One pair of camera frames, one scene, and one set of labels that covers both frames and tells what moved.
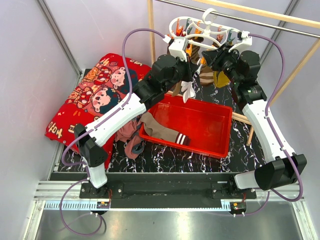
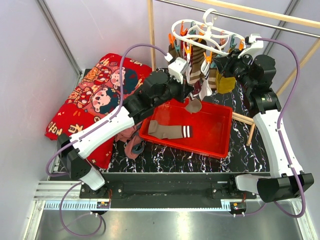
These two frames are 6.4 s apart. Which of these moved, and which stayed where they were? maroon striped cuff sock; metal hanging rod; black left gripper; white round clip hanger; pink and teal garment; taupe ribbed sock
Moved: taupe ribbed sock; white round clip hanger; black left gripper; maroon striped cuff sock
Stayed: pink and teal garment; metal hanging rod
